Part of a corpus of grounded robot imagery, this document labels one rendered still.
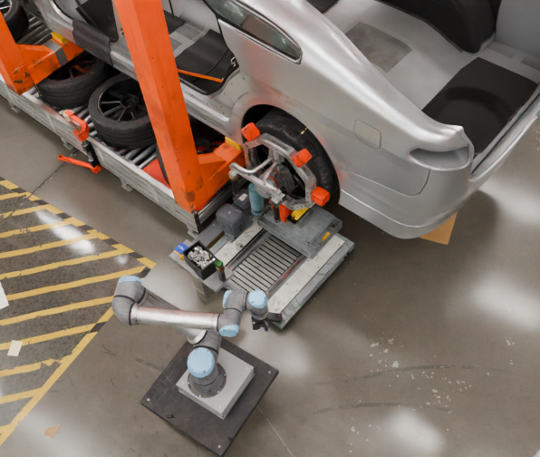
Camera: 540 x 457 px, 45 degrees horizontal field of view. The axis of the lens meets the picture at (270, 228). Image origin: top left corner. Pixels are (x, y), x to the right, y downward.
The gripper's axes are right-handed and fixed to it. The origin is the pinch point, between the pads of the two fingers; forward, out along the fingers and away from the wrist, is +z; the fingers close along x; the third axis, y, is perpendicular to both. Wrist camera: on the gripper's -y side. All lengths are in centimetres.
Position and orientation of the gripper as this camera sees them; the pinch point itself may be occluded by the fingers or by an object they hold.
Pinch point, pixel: (266, 329)
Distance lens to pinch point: 356.8
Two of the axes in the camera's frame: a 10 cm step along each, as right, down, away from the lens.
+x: 1.4, 8.0, -5.8
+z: 0.6, 5.8, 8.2
